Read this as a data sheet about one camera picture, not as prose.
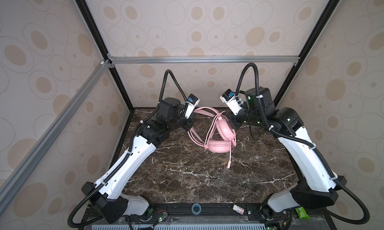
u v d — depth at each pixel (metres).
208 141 0.61
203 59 0.90
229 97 0.51
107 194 0.38
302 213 0.73
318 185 0.39
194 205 0.76
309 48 0.85
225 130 0.57
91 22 0.75
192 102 0.55
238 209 0.73
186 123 0.59
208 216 0.73
